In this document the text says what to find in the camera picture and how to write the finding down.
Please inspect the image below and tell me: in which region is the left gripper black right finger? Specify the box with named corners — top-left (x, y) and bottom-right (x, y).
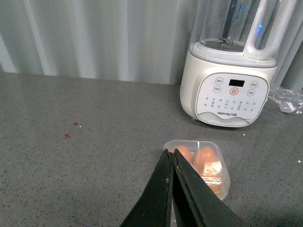
top-left (173, 150), bottom-right (246, 227)

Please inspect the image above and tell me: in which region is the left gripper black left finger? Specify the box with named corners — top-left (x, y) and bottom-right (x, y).
top-left (121, 150), bottom-right (174, 227)

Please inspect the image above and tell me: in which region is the brown egg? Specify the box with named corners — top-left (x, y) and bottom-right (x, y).
top-left (173, 145), bottom-right (192, 165)
top-left (199, 172), bottom-right (224, 196)
top-left (192, 146), bottom-right (218, 173)

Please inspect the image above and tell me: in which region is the clear plastic egg box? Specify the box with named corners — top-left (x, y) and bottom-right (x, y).
top-left (163, 140), bottom-right (231, 200)

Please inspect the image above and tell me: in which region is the white Joyoung blender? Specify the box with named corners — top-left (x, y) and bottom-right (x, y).
top-left (180, 0), bottom-right (299, 127)

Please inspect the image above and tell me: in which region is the clear plastic bag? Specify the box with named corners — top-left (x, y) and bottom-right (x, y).
top-left (268, 84), bottom-right (303, 115)

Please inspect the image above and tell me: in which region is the grey pleated curtain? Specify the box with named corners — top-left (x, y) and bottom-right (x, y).
top-left (0, 0), bottom-right (303, 90)

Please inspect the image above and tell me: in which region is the white power cable with plug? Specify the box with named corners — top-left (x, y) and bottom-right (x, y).
top-left (267, 96), bottom-right (296, 114)

